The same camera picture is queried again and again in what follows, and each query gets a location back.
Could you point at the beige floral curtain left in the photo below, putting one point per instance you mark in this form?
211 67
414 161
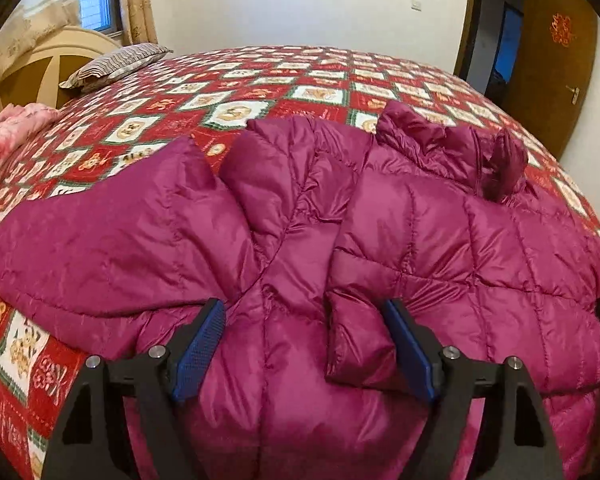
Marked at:
30 23

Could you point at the striped pillow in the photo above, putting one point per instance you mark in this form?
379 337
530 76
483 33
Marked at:
113 66

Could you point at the cream wooden headboard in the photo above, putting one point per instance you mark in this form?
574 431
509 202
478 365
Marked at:
36 74

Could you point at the pink folded blanket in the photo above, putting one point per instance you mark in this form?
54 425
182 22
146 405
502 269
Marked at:
19 123

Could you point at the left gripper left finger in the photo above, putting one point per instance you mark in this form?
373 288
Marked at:
91 439

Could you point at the red patterned bedspread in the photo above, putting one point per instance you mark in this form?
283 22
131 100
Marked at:
209 97

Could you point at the red door decoration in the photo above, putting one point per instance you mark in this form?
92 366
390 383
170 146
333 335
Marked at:
561 30

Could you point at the beige floral curtain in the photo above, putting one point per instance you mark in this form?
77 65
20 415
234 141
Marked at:
138 23
30 23

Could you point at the beige floral curtain right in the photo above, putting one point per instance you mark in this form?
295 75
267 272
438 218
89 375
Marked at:
138 23

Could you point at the magenta puffer jacket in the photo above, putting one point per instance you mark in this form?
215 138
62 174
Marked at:
303 233

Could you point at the metal door handle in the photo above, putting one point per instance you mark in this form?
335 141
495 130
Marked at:
575 93

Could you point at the brown wooden door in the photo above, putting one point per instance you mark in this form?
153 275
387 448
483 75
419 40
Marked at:
536 94

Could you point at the white wall switch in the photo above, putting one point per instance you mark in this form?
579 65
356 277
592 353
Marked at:
416 5

